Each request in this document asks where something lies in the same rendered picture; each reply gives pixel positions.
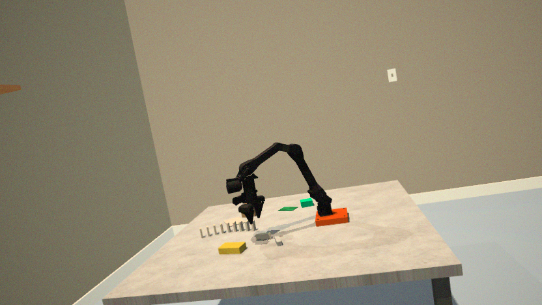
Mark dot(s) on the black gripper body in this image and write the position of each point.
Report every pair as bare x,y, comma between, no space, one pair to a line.
251,198

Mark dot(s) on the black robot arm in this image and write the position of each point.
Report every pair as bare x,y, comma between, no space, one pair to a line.
295,152

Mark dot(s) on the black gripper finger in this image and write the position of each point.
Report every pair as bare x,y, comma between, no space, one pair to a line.
258,209
249,216

